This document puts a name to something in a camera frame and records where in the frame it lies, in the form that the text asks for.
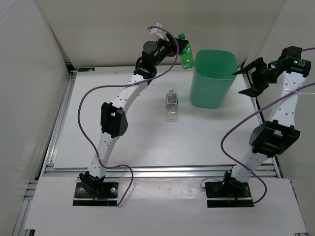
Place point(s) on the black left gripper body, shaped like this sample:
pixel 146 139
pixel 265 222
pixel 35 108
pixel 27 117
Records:
pixel 164 48

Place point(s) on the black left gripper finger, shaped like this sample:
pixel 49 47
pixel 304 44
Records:
pixel 172 54
pixel 174 42

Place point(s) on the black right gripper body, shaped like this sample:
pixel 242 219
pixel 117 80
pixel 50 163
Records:
pixel 263 76

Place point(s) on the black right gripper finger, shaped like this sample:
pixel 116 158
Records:
pixel 252 92
pixel 257 64

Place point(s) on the green plastic soda bottle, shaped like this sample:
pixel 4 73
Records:
pixel 186 57

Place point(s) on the clear water bottle orange label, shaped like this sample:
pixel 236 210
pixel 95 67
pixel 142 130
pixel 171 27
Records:
pixel 171 106

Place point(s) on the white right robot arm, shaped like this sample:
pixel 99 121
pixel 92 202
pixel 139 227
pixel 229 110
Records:
pixel 278 132

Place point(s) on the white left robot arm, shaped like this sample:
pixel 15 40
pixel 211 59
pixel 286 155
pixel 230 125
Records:
pixel 113 119

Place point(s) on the green plastic bin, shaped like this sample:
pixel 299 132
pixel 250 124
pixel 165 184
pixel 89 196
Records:
pixel 212 77

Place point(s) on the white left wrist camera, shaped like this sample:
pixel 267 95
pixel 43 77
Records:
pixel 156 33

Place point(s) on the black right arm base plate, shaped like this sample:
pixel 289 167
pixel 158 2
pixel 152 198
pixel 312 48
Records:
pixel 220 197

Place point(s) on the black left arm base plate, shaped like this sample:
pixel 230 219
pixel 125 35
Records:
pixel 105 196

